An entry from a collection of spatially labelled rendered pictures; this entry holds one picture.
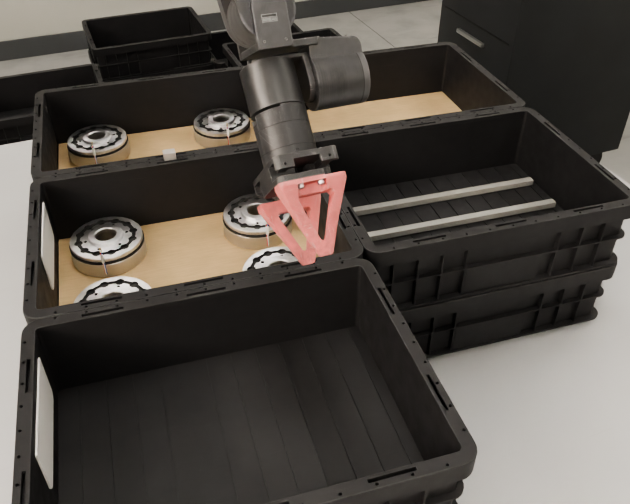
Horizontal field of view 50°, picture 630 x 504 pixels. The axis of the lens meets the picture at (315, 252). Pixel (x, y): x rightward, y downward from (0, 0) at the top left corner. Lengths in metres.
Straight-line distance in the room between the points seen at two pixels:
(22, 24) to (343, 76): 3.41
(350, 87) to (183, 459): 0.43
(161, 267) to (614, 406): 0.66
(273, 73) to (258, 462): 0.40
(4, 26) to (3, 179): 2.56
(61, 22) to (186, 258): 3.13
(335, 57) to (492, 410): 0.53
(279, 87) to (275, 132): 0.04
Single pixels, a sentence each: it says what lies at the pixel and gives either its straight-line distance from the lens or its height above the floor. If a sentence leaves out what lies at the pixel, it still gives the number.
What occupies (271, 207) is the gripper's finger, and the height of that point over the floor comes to 1.04.
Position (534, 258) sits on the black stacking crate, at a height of 0.86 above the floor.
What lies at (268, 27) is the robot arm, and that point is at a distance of 0.67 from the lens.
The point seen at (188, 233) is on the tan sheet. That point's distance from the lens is 1.04.
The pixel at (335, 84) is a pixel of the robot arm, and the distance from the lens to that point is 0.70.
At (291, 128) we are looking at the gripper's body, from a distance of 0.67.
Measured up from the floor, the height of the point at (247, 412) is 0.83.
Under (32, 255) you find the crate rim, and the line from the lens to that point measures 0.89.
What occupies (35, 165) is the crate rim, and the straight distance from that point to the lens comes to 1.07.
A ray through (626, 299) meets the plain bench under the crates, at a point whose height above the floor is 0.70.
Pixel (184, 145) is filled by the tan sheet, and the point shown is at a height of 0.83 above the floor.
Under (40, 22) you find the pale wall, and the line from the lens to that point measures 4.03.
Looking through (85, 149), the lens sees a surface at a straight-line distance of 1.23.
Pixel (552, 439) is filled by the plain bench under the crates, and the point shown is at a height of 0.70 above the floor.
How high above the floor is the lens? 1.44
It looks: 39 degrees down
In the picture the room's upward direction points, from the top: straight up
